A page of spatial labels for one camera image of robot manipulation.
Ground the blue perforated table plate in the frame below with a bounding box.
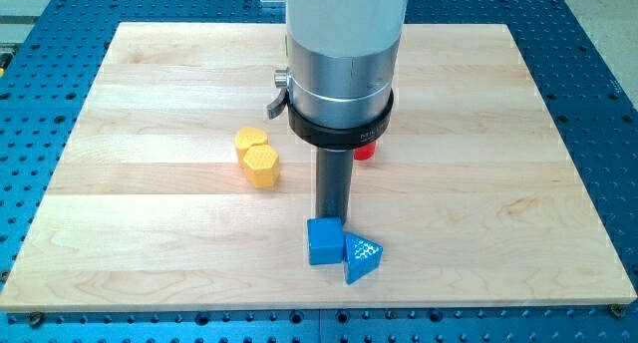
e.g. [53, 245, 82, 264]
[1, 0, 637, 342]

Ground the yellow block rear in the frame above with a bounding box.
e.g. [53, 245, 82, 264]
[234, 127, 269, 168]

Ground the blue triangle block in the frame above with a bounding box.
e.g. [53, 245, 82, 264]
[344, 232, 384, 284]

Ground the red cylinder block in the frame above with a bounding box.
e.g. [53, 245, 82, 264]
[353, 141, 377, 161]

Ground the blue cube block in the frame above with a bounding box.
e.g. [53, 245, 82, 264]
[307, 217, 344, 265]

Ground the wooden board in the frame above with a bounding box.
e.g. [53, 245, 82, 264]
[1, 22, 636, 312]

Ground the yellow hexagon block front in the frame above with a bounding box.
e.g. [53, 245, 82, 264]
[243, 145, 280, 188]

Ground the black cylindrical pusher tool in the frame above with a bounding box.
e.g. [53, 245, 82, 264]
[315, 149, 354, 223]

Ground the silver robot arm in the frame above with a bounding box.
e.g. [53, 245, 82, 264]
[268, 0, 408, 151]

